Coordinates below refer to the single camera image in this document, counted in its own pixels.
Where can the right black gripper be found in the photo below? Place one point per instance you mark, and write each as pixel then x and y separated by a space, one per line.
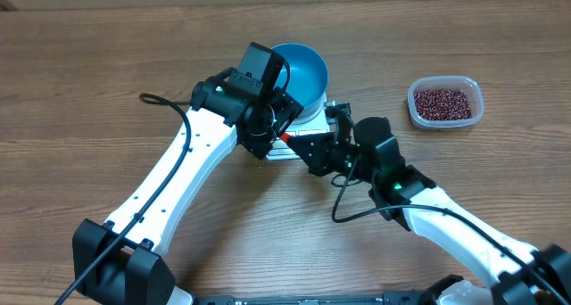
pixel 325 155

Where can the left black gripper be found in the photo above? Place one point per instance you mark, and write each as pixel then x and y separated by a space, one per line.
pixel 260 143

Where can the red scoop with blue handle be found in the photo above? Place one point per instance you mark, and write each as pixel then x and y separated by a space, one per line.
pixel 285 137

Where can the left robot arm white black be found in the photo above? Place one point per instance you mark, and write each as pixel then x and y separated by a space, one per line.
pixel 121 261

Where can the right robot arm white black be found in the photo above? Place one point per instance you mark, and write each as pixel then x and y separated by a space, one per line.
pixel 514 272

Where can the white digital kitchen scale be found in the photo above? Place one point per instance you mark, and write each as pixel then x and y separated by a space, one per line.
pixel 302 126

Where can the blue bowl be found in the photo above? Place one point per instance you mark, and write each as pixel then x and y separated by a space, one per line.
pixel 309 77

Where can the red adzuki beans in container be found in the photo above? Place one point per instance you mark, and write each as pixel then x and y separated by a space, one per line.
pixel 442 104

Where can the clear plastic container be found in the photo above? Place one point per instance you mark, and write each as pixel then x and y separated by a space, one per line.
pixel 465 84

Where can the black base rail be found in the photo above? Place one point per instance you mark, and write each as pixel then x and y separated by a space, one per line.
pixel 386 298

